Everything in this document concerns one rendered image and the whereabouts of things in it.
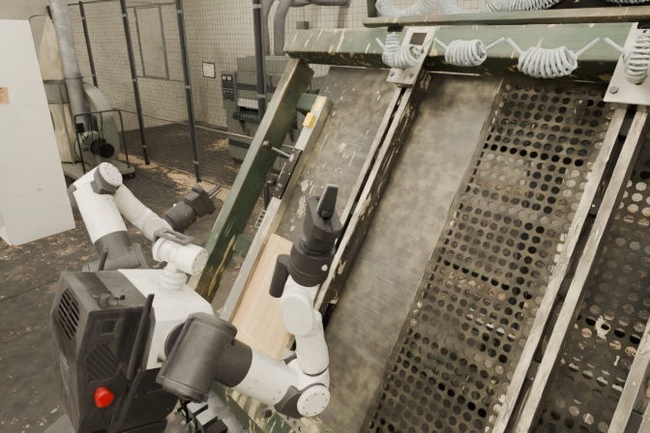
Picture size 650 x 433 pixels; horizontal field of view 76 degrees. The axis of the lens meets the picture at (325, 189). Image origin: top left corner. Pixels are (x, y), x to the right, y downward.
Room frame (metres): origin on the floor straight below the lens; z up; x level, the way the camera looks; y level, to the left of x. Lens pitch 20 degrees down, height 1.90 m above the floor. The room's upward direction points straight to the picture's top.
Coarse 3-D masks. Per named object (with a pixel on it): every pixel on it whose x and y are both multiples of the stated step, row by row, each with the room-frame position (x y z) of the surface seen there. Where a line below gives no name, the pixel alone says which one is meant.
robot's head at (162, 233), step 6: (162, 228) 0.91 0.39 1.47; (156, 234) 0.88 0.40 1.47; (162, 234) 0.88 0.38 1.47; (174, 234) 0.89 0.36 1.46; (180, 234) 0.89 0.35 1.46; (156, 240) 0.88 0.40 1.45; (168, 240) 0.87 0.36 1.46; (174, 240) 0.86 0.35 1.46; (180, 240) 0.86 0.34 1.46; (186, 240) 0.87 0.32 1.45; (192, 240) 0.88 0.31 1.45; (156, 246) 0.86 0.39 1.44
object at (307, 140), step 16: (320, 112) 1.55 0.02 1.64; (304, 128) 1.55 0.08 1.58; (320, 128) 1.55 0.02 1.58; (304, 144) 1.50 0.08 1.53; (304, 160) 1.49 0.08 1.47; (288, 192) 1.43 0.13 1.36; (272, 208) 1.41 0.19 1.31; (272, 224) 1.38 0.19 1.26; (256, 240) 1.37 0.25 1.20; (256, 256) 1.32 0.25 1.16; (240, 272) 1.32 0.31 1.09; (240, 288) 1.28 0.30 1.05; (224, 304) 1.28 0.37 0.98
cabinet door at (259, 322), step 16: (272, 240) 1.35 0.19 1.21; (272, 256) 1.30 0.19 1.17; (256, 272) 1.30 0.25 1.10; (272, 272) 1.27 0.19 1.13; (256, 288) 1.26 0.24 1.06; (240, 304) 1.26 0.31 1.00; (256, 304) 1.22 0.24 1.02; (272, 304) 1.19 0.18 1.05; (240, 320) 1.22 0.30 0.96; (256, 320) 1.18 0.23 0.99; (272, 320) 1.15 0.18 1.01; (240, 336) 1.18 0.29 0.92; (256, 336) 1.15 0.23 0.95; (272, 336) 1.11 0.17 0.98; (288, 336) 1.08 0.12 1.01; (272, 352) 1.08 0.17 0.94
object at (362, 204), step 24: (408, 72) 1.30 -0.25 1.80; (408, 96) 1.29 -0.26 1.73; (384, 120) 1.29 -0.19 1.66; (408, 120) 1.29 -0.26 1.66; (384, 144) 1.24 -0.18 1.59; (384, 168) 1.22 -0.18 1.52; (360, 192) 1.20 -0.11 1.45; (360, 216) 1.14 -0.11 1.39; (336, 240) 1.13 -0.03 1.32; (360, 240) 1.15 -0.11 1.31; (336, 264) 1.08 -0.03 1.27; (336, 288) 1.07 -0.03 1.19
